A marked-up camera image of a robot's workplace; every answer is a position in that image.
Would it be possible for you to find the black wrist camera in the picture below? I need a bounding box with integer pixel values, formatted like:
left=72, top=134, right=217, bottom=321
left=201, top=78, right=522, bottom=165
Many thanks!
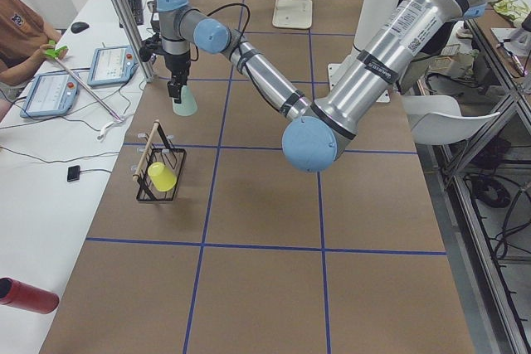
left=139, top=33, right=164, bottom=62

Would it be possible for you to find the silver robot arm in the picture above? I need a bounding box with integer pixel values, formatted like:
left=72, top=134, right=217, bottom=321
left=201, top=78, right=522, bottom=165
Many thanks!
left=157, top=0, right=484, bottom=172

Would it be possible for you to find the small black square device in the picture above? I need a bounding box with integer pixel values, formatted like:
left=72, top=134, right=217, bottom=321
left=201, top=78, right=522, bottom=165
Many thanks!
left=66, top=165, right=81, bottom=182

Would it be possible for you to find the yellow plastic cup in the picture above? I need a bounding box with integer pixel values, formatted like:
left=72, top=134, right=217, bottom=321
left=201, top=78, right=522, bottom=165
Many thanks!
left=148, top=162, right=177, bottom=192

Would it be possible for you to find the white chair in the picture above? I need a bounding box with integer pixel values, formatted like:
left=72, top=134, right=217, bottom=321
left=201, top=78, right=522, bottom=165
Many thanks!
left=402, top=95, right=500, bottom=145

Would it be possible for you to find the seated person brown shirt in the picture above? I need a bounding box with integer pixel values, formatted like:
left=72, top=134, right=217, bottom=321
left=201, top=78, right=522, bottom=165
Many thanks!
left=1, top=0, right=61, bottom=86

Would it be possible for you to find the red cylinder bottle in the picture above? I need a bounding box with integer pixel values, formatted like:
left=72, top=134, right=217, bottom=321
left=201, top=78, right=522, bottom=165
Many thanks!
left=1, top=277, right=60, bottom=314

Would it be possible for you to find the black wire cup rack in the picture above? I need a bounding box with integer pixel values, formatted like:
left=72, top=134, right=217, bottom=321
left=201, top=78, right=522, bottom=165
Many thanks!
left=133, top=120, right=188, bottom=202

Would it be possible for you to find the green handled reacher stick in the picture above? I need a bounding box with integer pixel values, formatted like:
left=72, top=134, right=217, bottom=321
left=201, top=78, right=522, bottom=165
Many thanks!
left=45, top=40, right=124, bottom=124

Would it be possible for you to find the cream rabbit print tray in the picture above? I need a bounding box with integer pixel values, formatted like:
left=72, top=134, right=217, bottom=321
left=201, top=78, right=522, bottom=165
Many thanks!
left=272, top=0, right=313, bottom=30

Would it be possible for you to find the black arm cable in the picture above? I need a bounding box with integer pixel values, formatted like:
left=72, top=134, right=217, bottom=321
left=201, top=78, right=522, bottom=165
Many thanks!
left=188, top=2, right=291, bottom=113

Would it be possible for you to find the blue teach pendant far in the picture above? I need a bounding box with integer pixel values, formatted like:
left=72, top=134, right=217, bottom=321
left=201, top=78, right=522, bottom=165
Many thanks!
left=88, top=46, right=138, bottom=87

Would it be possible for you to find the blue teach pendant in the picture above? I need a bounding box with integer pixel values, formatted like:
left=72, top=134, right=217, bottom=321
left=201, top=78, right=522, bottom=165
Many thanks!
left=88, top=46, right=138, bottom=87
left=20, top=72, right=78, bottom=119

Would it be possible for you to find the pale green plastic cup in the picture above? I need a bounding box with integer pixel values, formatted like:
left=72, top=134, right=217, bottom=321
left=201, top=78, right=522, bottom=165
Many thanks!
left=172, top=85, right=197, bottom=117

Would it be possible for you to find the black computer mouse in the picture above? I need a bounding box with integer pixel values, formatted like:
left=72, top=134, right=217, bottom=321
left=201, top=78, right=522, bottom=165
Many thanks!
left=70, top=22, right=90, bottom=34

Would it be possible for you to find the blue teach pendant near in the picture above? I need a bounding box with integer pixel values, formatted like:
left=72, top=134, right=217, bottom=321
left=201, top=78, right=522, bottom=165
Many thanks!
left=20, top=72, right=78, bottom=119

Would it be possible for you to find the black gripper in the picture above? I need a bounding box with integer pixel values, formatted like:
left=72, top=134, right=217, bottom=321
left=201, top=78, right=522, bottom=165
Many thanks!
left=164, top=53, right=191, bottom=104

